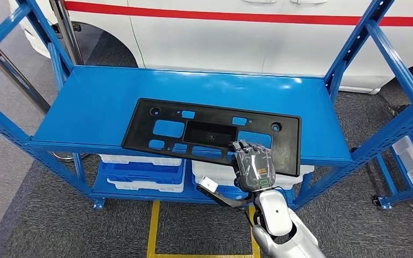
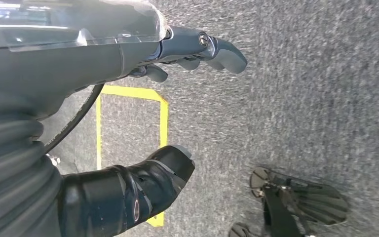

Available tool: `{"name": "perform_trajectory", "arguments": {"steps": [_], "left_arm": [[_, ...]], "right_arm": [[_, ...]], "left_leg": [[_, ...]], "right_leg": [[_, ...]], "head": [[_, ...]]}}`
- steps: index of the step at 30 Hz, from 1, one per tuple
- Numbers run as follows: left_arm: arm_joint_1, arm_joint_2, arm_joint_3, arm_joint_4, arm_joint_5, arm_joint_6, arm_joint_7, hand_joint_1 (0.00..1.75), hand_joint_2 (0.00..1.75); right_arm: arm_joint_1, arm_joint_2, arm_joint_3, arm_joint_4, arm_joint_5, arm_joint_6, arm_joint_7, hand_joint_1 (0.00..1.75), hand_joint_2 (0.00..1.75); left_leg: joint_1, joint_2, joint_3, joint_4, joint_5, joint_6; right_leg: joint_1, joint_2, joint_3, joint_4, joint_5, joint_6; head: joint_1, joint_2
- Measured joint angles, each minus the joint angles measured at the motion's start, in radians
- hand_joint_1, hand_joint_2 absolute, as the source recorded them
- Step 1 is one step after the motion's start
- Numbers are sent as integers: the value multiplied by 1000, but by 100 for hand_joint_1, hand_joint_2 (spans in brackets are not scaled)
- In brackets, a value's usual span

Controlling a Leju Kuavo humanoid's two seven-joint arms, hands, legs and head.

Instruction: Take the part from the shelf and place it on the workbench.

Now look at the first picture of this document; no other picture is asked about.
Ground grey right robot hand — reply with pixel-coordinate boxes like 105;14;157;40
230;140;277;194

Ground black plastic frame part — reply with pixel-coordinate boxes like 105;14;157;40
122;98;302;178

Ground blue metal shelf rack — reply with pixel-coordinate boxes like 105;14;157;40
0;0;413;210
371;117;413;211

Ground wide blue plastic bin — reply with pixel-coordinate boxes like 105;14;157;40
206;184;252;201

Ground wide white plastic bin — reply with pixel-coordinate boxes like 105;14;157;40
191;159;315;190

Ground white car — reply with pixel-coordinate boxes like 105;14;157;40
9;0;413;95

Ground black camera bracket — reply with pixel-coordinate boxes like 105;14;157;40
196;185;255;209

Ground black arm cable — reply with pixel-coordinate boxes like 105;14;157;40
244;204;261;228

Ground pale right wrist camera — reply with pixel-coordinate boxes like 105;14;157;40
197;176;220;193

